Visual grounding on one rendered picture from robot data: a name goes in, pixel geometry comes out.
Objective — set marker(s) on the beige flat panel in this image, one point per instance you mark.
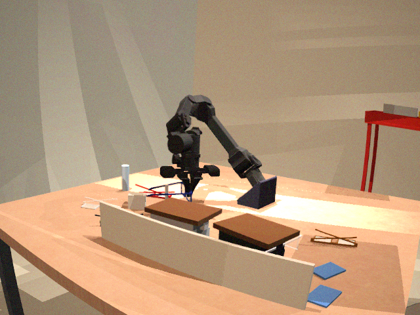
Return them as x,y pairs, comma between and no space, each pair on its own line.
264,275

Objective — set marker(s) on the light grey cylinder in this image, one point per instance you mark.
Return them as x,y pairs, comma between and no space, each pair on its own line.
125,177

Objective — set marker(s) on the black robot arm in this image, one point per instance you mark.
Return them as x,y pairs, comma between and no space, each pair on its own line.
180,141

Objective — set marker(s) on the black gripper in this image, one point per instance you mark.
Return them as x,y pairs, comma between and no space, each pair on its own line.
190,163

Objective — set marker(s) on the blue flat square panel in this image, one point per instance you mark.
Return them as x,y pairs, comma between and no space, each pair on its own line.
323,296
328,270

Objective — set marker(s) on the brown flat slab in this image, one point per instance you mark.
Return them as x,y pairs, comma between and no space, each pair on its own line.
255,232

